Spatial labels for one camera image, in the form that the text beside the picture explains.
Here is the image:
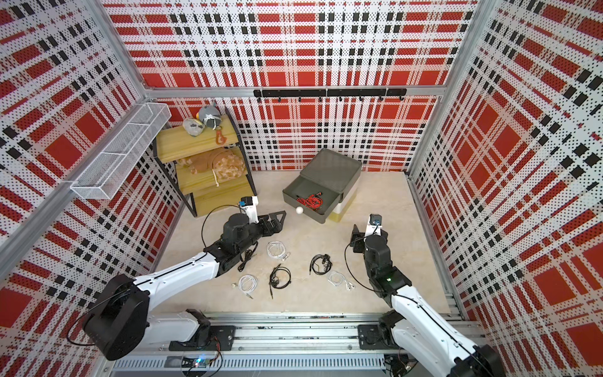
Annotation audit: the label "white grey plush toy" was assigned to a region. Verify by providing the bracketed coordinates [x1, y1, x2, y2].
[182, 118, 205, 137]

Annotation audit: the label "brown plush toy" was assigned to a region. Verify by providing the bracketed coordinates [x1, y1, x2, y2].
[177, 148, 246, 182]

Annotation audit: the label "green circuit board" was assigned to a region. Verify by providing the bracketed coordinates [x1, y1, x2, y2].
[182, 358, 214, 370]

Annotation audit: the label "yellow bottom drawer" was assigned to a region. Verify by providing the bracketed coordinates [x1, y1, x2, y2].
[328, 201, 353, 222]

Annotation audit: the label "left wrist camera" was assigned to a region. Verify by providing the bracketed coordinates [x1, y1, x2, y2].
[239, 196, 258, 224]

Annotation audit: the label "white earphones left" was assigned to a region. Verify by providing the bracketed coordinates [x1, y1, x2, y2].
[231, 274, 258, 299]

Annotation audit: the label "orange carabiner clip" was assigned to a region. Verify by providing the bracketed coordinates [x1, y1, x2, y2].
[215, 130, 227, 145]

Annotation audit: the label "black wall hook rail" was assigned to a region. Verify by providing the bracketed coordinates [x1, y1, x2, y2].
[253, 88, 408, 101]

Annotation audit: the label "white drawer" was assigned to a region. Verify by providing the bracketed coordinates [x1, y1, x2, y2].
[333, 181, 360, 214]

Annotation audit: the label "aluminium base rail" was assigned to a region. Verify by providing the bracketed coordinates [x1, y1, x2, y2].
[94, 313, 426, 376]

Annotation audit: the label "white wire mesh basket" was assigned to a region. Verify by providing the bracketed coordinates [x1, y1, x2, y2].
[70, 102, 171, 200]

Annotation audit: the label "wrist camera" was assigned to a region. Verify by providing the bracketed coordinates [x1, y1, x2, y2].
[364, 214, 383, 237]
[239, 196, 258, 224]

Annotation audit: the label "black earphones centre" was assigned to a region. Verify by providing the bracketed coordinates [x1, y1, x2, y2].
[269, 264, 292, 298]

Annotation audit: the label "wooden three-tier shelf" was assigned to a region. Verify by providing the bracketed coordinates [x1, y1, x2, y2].
[152, 105, 257, 218]

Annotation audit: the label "white earphones top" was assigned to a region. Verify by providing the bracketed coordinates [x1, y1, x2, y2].
[266, 240, 290, 261]

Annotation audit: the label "black earphones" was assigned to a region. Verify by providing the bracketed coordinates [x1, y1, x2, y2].
[309, 254, 333, 276]
[237, 243, 258, 273]
[269, 264, 292, 298]

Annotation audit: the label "three-tier plastic drawer cabinet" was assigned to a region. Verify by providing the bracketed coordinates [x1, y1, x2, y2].
[282, 148, 364, 225]

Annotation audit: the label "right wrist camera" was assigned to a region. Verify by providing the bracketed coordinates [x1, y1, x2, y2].
[364, 214, 383, 237]

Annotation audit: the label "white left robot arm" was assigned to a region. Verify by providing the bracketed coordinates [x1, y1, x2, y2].
[75, 210, 287, 361]

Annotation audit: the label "white earphones right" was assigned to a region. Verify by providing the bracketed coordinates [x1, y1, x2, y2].
[328, 271, 355, 291]

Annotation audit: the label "black earphones left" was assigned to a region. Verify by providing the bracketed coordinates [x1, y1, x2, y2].
[237, 243, 258, 273]

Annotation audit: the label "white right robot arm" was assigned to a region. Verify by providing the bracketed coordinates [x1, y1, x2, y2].
[345, 223, 506, 376]

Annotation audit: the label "red earphones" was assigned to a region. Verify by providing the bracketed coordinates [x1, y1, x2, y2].
[303, 192, 323, 210]
[297, 197, 312, 209]

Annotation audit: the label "black earphones right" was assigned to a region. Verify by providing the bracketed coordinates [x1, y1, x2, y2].
[309, 254, 333, 276]

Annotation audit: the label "white earphones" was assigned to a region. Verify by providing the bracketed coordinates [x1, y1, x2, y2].
[328, 271, 355, 291]
[266, 240, 290, 261]
[231, 274, 258, 299]

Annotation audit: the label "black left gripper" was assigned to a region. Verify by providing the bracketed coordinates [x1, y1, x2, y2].
[236, 210, 286, 254]

